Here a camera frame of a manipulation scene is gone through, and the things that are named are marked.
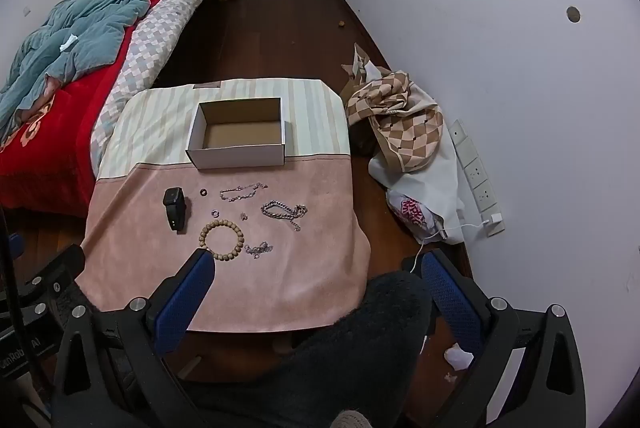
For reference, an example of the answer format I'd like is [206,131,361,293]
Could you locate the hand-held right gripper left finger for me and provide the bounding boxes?
[50,251,217,428]

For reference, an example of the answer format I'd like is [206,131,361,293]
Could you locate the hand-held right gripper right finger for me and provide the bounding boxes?
[420,249,586,428]

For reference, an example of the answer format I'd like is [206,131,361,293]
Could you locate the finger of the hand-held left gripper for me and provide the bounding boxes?
[6,232,23,265]
[10,244,87,314]

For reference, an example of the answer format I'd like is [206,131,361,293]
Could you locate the wooden bead bracelet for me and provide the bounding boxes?
[198,219,246,263]

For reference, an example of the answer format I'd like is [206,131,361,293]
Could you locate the black smartwatch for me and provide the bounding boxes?
[163,187,189,233]

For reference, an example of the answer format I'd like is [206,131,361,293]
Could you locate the thin silver bracelet chain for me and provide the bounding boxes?
[219,181,268,204]

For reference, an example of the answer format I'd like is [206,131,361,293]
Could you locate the thick silver chain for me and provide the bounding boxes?
[260,200,309,233]

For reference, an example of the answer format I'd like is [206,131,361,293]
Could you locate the white cardboard box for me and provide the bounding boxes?
[186,97,287,170]

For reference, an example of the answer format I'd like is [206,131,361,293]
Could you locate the crumpled white paper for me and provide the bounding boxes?
[445,343,473,368]

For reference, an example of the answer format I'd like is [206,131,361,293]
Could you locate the red print bag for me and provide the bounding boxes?
[387,191,443,239]

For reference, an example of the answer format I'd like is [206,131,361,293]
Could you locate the striped and pink tablecloth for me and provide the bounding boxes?
[80,78,372,334]

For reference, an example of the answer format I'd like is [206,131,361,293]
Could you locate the white power strip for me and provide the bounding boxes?
[450,119,506,236]

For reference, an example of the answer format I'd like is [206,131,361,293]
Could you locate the grey fuzzy slipper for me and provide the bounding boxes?
[330,410,373,428]

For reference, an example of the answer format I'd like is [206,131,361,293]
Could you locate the brown checkered cloth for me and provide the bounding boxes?
[345,69,445,174]

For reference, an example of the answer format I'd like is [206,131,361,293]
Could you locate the checkered bed sheet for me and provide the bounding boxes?
[90,0,228,159]

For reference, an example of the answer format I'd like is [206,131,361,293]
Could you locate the torn cardboard scraps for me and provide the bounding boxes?
[341,42,391,94]

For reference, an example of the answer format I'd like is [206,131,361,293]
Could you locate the white charger cable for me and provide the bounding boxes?
[407,221,493,276]

